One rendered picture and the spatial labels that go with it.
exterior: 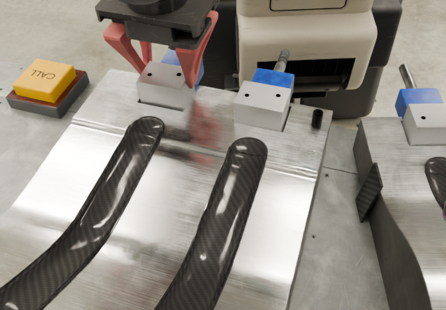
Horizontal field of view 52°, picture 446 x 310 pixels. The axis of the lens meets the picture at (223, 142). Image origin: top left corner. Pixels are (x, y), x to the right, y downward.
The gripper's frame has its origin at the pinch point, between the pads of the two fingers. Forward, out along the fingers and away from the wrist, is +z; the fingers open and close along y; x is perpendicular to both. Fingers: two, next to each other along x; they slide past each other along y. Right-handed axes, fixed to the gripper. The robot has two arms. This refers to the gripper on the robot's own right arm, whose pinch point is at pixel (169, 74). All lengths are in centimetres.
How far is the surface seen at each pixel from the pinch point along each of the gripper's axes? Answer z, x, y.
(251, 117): 0.7, -3.1, 10.0
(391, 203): 5.0, -6.4, 24.8
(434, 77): 92, 127, 51
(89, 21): 92, 126, -106
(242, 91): -0.8, -1.2, 8.6
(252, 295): 2.1, -20.2, 15.0
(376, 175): 4.6, -3.7, 23.1
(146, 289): 1.1, -22.5, 7.3
